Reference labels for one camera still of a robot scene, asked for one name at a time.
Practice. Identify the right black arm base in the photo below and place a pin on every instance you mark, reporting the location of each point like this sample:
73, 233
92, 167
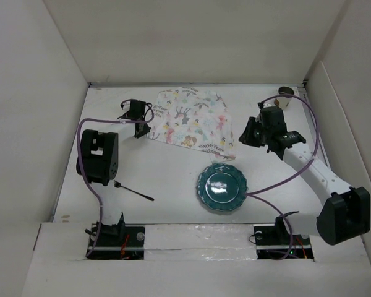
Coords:
273, 244

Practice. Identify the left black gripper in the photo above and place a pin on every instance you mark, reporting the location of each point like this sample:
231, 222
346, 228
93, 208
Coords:
145, 130

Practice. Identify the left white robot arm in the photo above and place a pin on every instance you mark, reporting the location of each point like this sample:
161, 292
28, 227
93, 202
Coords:
98, 152

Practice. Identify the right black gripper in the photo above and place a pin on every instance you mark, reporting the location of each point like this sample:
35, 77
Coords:
247, 137

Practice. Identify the black fork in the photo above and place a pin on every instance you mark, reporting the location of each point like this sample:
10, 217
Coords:
118, 185

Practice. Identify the patterned white cloth napkin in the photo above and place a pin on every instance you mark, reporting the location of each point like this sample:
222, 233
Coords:
194, 119

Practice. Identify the teal scalloped plate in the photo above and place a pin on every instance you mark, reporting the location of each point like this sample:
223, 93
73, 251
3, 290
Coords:
222, 187

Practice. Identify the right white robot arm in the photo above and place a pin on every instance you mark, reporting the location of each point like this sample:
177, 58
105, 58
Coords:
345, 211

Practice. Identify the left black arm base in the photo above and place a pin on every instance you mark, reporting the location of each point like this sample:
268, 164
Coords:
129, 246

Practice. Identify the brown paper cup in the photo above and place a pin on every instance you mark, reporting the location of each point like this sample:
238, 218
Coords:
285, 95

